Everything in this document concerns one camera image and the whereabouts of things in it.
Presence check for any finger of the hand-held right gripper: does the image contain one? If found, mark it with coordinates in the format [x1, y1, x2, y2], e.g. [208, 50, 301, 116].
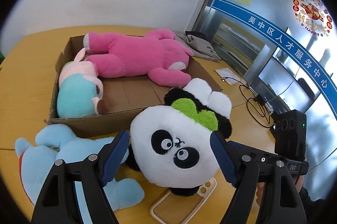
[227, 140, 288, 165]

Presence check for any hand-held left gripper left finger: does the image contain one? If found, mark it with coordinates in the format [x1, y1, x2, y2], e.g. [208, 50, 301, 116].
[31, 130, 130, 224]

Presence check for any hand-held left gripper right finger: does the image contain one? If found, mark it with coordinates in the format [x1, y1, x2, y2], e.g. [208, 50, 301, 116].
[210, 131, 308, 224]

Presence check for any panda plush toy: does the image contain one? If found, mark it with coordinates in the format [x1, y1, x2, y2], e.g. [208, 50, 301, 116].
[126, 78, 233, 197]

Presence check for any brown cardboard box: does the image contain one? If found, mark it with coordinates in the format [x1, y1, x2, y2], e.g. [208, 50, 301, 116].
[44, 35, 224, 138]

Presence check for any light blue plush toy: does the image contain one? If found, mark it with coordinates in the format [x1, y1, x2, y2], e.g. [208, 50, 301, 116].
[14, 124, 145, 212]

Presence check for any white phone case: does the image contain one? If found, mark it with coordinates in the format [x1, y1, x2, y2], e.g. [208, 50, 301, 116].
[150, 177, 217, 224]

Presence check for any black power adapter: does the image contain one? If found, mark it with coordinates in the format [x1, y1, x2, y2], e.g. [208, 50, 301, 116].
[253, 94, 269, 105]

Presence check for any black monitor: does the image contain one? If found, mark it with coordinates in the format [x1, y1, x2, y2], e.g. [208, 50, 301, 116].
[243, 27, 298, 115]

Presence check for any pink and teal plush toy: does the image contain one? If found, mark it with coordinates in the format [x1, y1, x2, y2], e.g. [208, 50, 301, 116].
[56, 48, 109, 118]

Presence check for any white paper packet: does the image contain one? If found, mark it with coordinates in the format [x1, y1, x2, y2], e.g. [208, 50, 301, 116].
[215, 68, 241, 85]

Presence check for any grey cloth bag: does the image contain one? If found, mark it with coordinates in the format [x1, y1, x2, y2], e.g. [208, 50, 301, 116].
[175, 31, 222, 62]

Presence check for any red festive window sticker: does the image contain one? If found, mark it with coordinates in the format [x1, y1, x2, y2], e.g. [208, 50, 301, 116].
[293, 0, 332, 36]

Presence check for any black cable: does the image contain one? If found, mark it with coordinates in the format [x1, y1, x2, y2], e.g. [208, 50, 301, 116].
[222, 77, 275, 127]

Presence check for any blue wall banner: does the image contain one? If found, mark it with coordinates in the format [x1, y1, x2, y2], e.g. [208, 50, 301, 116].
[212, 0, 337, 119]

